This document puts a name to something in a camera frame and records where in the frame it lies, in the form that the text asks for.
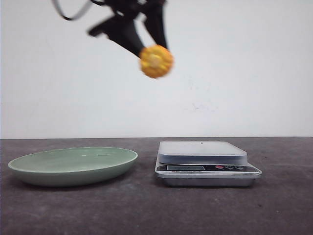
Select silver digital kitchen scale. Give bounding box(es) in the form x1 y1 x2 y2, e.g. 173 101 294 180
155 141 262 187

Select green oval plate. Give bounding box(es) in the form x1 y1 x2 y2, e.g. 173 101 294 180
8 147 138 187

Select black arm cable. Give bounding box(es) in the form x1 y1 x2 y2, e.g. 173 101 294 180
51 0 91 21

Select yellow corn cob piece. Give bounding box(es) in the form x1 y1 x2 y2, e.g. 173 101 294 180
139 45 174 79

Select black claw gripper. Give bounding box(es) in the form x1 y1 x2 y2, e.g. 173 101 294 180
88 0 168 57

